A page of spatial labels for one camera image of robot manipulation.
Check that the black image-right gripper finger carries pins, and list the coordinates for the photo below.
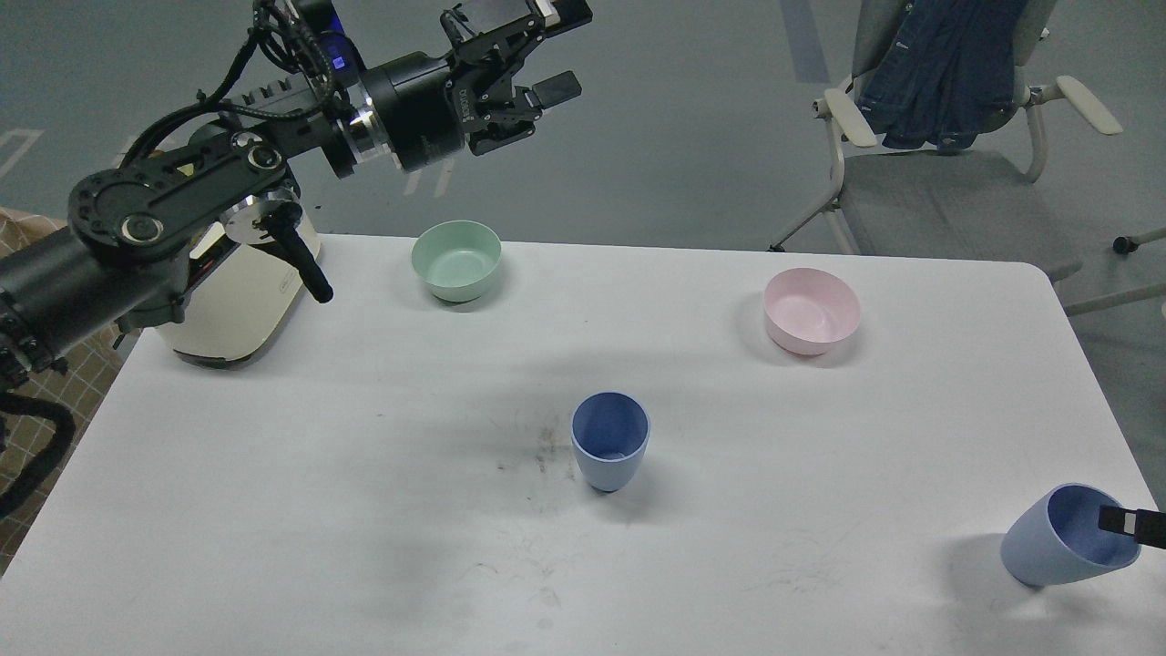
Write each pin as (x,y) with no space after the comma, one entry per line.
(1145,526)

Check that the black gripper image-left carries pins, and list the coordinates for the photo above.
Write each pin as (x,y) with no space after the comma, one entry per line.
(420,109)

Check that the blue cup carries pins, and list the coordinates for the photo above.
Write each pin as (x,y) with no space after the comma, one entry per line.
(610,432)
(1058,540)

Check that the green bowl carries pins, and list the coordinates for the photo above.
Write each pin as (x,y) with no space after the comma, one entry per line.
(457,260)

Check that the pink bowl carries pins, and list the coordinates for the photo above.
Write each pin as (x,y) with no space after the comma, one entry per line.
(808,311)

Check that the grey office chair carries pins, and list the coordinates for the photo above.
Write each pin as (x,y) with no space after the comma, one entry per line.
(979,204)

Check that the cream toaster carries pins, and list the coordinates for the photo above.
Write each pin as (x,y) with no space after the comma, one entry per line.
(241,294)

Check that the blue denim jacket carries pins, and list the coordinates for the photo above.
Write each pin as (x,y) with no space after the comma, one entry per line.
(949,69)

